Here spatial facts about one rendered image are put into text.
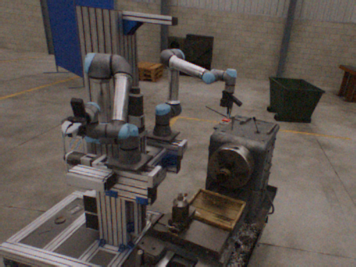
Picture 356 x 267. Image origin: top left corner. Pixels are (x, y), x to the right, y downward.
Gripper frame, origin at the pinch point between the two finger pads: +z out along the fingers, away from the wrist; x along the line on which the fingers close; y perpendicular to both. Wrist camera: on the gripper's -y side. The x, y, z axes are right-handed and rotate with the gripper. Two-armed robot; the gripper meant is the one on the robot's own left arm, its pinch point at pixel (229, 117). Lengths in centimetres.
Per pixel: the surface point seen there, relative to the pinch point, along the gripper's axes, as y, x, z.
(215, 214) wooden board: -14, 51, 49
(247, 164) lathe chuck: -24.8, 24.0, 22.1
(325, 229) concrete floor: -103, -91, 137
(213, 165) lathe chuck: 0.0, 23.5, 30.6
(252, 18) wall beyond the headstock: 235, -956, -87
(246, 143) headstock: -18.0, 6.8, 14.5
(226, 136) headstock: -1.4, 5.2, 13.5
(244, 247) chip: -35, 40, 79
